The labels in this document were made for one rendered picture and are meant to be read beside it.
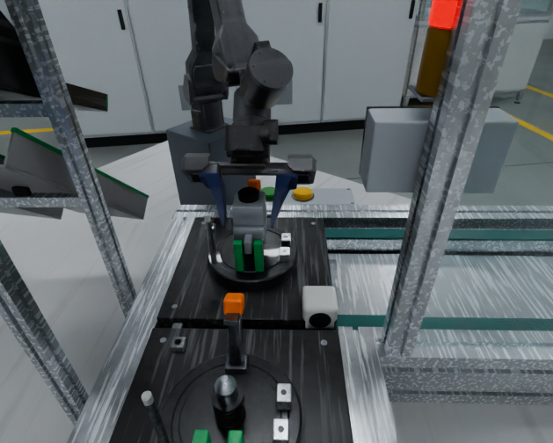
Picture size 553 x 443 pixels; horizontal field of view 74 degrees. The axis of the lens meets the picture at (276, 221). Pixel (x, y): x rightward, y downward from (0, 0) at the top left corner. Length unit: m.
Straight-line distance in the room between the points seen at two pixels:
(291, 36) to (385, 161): 3.17
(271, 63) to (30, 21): 0.25
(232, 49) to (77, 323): 0.51
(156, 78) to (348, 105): 1.78
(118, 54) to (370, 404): 3.36
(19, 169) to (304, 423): 0.40
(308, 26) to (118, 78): 1.68
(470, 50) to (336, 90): 3.39
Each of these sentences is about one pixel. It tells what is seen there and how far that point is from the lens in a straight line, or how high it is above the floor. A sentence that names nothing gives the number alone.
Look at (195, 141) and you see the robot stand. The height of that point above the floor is 1.06.
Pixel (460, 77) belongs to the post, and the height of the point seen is 1.28.
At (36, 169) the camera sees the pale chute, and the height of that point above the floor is 1.17.
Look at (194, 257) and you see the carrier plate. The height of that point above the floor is 0.97.
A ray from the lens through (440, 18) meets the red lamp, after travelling 0.33.
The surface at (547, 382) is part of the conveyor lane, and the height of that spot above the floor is 0.91.
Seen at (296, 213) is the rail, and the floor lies 0.96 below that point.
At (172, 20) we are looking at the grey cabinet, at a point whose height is 1.03.
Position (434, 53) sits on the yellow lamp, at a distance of 0.33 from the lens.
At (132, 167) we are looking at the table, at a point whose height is 0.86.
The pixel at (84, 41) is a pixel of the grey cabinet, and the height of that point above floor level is 0.90.
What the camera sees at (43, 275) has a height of 0.86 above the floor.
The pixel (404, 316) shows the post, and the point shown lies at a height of 1.03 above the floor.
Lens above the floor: 1.35
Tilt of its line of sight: 35 degrees down
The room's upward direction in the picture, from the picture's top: 1 degrees counter-clockwise
